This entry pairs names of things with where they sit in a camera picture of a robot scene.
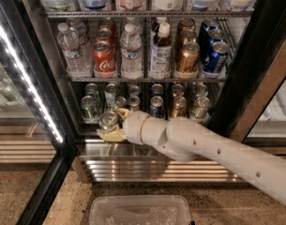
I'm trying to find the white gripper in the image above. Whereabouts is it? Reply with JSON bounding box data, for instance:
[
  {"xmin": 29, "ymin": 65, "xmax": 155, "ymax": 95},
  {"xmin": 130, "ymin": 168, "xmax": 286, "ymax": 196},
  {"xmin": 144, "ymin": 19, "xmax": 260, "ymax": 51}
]
[{"xmin": 97, "ymin": 108, "xmax": 150, "ymax": 145}]

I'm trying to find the white green can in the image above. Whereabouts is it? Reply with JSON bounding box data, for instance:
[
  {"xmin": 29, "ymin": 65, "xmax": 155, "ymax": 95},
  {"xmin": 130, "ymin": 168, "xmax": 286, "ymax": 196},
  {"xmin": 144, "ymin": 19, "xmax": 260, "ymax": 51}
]
[
  {"xmin": 99, "ymin": 111, "xmax": 119, "ymax": 130},
  {"xmin": 105, "ymin": 83, "xmax": 119, "ymax": 107}
]

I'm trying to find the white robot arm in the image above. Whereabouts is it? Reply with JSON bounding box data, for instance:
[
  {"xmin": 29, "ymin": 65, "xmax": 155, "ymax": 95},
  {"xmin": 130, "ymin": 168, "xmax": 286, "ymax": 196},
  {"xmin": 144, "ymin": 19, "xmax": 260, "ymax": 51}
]
[{"xmin": 97, "ymin": 111, "xmax": 286, "ymax": 205}]

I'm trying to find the front silver blue can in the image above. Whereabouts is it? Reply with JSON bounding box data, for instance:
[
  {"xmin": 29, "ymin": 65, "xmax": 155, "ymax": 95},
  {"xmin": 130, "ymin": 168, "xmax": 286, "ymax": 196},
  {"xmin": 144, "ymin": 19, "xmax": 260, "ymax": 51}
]
[{"xmin": 113, "ymin": 96, "xmax": 127, "ymax": 109}]

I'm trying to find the silver blue can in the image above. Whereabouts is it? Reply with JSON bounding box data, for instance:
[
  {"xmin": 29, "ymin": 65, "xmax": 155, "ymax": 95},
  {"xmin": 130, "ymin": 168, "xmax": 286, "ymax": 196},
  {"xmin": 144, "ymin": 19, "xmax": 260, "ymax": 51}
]
[
  {"xmin": 113, "ymin": 96, "xmax": 127, "ymax": 109},
  {"xmin": 128, "ymin": 85, "xmax": 142, "ymax": 97}
]

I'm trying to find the rear silver blue can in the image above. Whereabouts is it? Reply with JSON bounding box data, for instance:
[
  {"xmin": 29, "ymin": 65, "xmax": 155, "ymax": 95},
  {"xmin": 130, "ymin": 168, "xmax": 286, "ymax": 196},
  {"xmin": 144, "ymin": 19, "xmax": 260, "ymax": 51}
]
[{"xmin": 128, "ymin": 85, "xmax": 142, "ymax": 97}]

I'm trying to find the front dark blue can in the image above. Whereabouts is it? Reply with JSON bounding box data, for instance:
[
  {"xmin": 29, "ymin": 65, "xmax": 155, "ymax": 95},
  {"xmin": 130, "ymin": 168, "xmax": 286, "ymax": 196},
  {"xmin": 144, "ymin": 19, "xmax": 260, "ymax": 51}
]
[{"xmin": 149, "ymin": 96, "xmax": 164, "ymax": 118}]

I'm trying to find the dark blue can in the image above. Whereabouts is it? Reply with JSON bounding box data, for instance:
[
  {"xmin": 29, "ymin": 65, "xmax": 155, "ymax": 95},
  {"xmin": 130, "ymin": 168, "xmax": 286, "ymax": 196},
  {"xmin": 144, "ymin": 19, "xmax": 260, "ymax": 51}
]
[
  {"xmin": 149, "ymin": 96, "xmax": 164, "ymax": 118},
  {"xmin": 151, "ymin": 83, "xmax": 164, "ymax": 98}
]

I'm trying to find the rear green can bottom shelf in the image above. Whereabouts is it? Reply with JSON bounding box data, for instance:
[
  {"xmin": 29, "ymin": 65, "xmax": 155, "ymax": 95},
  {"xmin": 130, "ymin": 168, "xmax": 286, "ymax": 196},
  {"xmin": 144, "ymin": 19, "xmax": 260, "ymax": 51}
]
[{"xmin": 84, "ymin": 83, "xmax": 100, "ymax": 102}]

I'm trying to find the rear dark blue can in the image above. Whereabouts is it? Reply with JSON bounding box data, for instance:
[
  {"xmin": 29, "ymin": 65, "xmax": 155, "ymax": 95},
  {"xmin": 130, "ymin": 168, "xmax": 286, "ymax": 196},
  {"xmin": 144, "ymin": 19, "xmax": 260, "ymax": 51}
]
[{"xmin": 151, "ymin": 83, "xmax": 164, "ymax": 98}]

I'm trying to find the front red cola can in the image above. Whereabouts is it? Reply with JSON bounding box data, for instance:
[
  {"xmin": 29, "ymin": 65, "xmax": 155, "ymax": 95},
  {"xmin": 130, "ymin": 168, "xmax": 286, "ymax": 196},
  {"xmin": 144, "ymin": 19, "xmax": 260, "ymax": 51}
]
[{"xmin": 93, "ymin": 41, "xmax": 115, "ymax": 78}]

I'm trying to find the red cola can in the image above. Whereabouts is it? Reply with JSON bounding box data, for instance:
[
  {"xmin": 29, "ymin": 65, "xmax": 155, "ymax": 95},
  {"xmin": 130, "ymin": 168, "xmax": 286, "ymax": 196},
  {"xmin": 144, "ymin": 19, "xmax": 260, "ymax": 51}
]
[
  {"xmin": 98, "ymin": 18, "xmax": 116, "ymax": 33},
  {"xmin": 93, "ymin": 41, "xmax": 115, "ymax": 78},
  {"xmin": 95, "ymin": 29, "xmax": 114, "ymax": 46}
]

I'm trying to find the front gold can bottom shelf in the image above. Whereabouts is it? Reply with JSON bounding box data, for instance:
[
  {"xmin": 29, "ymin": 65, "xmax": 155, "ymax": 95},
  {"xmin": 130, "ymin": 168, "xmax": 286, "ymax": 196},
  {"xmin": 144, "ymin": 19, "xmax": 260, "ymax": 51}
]
[{"xmin": 170, "ymin": 97, "xmax": 187, "ymax": 118}]

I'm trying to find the gold can shelf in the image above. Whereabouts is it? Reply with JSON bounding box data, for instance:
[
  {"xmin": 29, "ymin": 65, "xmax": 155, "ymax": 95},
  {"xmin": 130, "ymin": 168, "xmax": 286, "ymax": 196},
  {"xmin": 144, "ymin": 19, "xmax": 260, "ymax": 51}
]
[
  {"xmin": 172, "ymin": 83, "xmax": 185, "ymax": 98},
  {"xmin": 175, "ymin": 42, "xmax": 200, "ymax": 78},
  {"xmin": 176, "ymin": 30, "xmax": 197, "ymax": 47},
  {"xmin": 177, "ymin": 18, "xmax": 195, "ymax": 33},
  {"xmin": 170, "ymin": 97, "xmax": 187, "ymax": 118}
]

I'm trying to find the rear gold can bottom shelf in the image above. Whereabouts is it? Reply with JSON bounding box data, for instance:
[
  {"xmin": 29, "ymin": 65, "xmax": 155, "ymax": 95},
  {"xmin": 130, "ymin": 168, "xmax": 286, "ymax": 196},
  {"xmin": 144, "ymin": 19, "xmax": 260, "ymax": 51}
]
[{"xmin": 172, "ymin": 83, "xmax": 185, "ymax": 98}]

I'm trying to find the glass fridge door with light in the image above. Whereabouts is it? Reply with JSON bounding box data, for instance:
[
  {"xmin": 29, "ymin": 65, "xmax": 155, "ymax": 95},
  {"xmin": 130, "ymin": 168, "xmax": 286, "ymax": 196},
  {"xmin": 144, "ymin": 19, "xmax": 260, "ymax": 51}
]
[{"xmin": 0, "ymin": 0, "xmax": 76, "ymax": 225}]

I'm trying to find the front pale green can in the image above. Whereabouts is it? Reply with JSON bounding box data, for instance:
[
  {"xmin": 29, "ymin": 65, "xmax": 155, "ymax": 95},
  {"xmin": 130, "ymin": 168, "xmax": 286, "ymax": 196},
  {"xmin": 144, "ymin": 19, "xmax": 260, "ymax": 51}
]
[{"xmin": 189, "ymin": 97, "xmax": 211, "ymax": 123}]

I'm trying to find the pale green can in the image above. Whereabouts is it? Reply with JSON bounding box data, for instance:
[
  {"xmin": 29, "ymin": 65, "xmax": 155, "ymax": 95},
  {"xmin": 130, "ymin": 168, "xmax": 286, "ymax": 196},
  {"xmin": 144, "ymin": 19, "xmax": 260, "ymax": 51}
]
[
  {"xmin": 189, "ymin": 97, "xmax": 211, "ymax": 123},
  {"xmin": 190, "ymin": 82, "xmax": 208, "ymax": 99}
]

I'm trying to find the rear pale green can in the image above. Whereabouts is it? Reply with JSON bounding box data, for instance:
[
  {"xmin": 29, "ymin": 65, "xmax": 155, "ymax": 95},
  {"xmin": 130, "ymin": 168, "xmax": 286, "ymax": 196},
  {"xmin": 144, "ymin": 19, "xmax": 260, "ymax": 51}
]
[{"xmin": 190, "ymin": 82, "xmax": 208, "ymax": 99}]

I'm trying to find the middle red cola can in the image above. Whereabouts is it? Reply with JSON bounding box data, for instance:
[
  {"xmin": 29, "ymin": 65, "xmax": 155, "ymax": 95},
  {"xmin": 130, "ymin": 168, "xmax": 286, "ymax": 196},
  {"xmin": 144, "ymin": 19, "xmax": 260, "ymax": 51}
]
[{"xmin": 95, "ymin": 29, "xmax": 114, "ymax": 46}]

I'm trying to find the front gold can middle shelf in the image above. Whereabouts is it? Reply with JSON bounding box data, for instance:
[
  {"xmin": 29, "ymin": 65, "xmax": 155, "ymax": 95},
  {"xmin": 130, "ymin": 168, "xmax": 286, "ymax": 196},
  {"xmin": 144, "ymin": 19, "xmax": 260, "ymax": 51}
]
[{"xmin": 175, "ymin": 42, "xmax": 200, "ymax": 78}]

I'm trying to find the rear red cola can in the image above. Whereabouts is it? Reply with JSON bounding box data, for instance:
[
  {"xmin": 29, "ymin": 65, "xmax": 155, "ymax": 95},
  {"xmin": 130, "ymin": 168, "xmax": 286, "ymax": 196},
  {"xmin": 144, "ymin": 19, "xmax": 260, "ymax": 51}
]
[{"xmin": 98, "ymin": 18, "xmax": 116, "ymax": 33}]

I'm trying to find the front blue can middle shelf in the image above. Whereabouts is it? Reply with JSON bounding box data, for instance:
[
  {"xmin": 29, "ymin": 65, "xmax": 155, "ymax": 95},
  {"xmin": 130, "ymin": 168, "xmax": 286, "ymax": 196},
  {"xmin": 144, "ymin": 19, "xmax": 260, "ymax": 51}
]
[{"xmin": 203, "ymin": 41, "xmax": 229, "ymax": 78}]

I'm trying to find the blue can shelf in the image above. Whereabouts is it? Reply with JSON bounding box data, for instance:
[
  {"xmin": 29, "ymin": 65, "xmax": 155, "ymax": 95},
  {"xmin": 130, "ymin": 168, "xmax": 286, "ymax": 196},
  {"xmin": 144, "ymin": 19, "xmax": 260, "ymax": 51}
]
[
  {"xmin": 203, "ymin": 41, "xmax": 229, "ymax": 78},
  {"xmin": 201, "ymin": 29, "xmax": 226, "ymax": 62},
  {"xmin": 200, "ymin": 18, "xmax": 220, "ymax": 34}
]

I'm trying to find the rear gold can middle shelf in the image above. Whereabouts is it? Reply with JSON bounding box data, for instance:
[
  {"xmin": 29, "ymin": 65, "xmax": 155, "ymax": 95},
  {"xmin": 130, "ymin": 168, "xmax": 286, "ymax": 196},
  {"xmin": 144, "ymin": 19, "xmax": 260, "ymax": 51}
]
[{"xmin": 177, "ymin": 18, "xmax": 195, "ymax": 33}]

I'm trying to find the rear blue can middle shelf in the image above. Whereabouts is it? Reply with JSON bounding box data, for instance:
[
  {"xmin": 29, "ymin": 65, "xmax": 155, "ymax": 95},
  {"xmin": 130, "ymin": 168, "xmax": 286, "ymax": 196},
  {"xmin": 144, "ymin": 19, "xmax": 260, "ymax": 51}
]
[{"xmin": 200, "ymin": 18, "xmax": 220, "ymax": 34}]

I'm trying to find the rear left water bottle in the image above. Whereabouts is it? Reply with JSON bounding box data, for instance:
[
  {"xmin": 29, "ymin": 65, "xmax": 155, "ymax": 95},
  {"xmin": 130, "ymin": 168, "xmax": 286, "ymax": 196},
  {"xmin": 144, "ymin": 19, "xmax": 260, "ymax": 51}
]
[{"xmin": 68, "ymin": 18, "xmax": 92, "ymax": 67}]

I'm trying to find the water bottle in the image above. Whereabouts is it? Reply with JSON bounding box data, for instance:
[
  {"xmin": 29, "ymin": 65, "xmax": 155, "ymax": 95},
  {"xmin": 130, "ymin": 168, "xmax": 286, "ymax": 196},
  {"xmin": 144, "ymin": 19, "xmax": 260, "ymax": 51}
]
[
  {"xmin": 57, "ymin": 22, "xmax": 86, "ymax": 77},
  {"xmin": 68, "ymin": 18, "xmax": 92, "ymax": 67},
  {"xmin": 120, "ymin": 23, "xmax": 143, "ymax": 79},
  {"xmin": 122, "ymin": 17, "xmax": 143, "ymax": 35}
]

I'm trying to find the front centre water bottle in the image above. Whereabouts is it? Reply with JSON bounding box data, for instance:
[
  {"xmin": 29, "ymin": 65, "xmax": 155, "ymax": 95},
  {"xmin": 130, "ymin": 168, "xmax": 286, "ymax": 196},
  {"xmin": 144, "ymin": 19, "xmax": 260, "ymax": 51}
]
[{"xmin": 120, "ymin": 23, "xmax": 143, "ymax": 79}]

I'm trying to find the clear plastic bin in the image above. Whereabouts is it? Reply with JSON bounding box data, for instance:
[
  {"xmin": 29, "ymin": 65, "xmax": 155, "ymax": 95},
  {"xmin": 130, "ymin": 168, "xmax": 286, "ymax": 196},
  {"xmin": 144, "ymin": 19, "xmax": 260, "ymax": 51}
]
[{"xmin": 89, "ymin": 195, "xmax": 191, "ymax": 225}]

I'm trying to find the front tea bottle white cap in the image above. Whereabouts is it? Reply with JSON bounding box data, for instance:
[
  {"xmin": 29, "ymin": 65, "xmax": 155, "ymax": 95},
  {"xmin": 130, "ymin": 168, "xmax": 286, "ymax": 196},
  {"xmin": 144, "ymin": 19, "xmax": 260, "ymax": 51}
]
[{"xmin": 149, "ymin": 22, "xmax": 172, "ymax": 80}]

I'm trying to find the rear tea bottle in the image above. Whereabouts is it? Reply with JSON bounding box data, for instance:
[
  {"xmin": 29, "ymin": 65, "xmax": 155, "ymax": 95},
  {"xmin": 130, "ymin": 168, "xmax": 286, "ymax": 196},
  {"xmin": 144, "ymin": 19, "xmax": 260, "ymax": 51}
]
[{"xmin": 150, "ymin": 17, "xmax": 167, "ymax": 38}]

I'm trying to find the front left water bottle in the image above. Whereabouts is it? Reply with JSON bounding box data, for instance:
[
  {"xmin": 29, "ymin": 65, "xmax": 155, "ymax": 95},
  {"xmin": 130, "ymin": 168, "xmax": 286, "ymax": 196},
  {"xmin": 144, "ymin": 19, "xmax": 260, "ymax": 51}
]
[{"xmin": 57, "ymin": 22, "xmax": 86, "ymax": 77}]

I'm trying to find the rear centre water bottle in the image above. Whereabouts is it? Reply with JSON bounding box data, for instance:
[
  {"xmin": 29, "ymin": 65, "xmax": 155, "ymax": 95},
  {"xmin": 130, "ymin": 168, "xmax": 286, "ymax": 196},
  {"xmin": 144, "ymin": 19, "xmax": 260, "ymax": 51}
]
[{"xmin": 122, "ymin": 17, "xmax": 143, "ymax": 35}]

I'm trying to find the middle wire shelf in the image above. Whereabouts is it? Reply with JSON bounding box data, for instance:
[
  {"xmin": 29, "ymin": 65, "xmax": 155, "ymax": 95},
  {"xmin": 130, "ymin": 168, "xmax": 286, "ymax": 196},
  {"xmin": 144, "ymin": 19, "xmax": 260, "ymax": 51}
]
[{"xmin": 70, "ymin": 77, "xmax": 226, "ymax": 83}]

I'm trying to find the wire shelf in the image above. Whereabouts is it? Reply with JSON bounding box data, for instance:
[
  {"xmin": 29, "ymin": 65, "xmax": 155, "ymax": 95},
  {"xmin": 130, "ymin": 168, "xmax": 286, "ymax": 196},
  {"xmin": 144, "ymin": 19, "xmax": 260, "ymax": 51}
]
[
  {"xmin": 70, "ymin": 77, "xmax": 226, "ymax": 83},
  {"xmin": 42, "ymin": 10, "xmax": 252, "ymax": 19}
]

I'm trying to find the upper wire shelf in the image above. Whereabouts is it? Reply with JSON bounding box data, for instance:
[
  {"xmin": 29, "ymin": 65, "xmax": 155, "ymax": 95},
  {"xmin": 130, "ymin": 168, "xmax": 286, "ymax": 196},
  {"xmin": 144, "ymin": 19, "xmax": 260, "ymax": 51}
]
[{"xmin": 42, "ymin": 10, "xmax": 252, "ymax": 19}]

